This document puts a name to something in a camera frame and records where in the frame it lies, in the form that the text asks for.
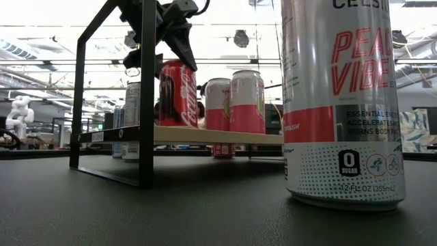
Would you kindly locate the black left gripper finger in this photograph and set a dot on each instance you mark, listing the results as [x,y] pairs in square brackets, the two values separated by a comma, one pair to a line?
[133,61]
[182,41]

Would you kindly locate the white pink Spindrift can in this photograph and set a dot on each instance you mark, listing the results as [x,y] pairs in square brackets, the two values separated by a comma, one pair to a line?
[247,102]
[215,102]

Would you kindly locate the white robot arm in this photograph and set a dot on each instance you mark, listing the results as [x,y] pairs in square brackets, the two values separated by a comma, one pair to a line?
[20,114]

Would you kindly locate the black round ceiling fixture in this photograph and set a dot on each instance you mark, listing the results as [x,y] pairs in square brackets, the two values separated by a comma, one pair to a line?
[129,40]
[398,38]
[241,38]

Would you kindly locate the white Celsius energy can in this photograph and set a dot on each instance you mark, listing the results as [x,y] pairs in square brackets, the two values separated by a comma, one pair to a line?
[132,102]
[341,136]

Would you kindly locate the slim dark energy drink can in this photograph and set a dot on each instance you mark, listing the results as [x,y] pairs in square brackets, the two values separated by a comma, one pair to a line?
[117,118]

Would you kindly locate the black equipment box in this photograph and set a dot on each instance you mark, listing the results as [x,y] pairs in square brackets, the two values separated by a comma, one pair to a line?
[273,118]

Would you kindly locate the leaf-patterned cloth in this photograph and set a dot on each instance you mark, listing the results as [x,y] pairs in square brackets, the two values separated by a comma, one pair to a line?
[414,130]

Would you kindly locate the wooden shelf with black frame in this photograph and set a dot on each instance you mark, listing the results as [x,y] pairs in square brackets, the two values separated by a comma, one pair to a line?
[205,136]

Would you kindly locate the black aluminium rig frame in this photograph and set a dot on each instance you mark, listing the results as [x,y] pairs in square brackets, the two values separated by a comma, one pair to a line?
[34,154]

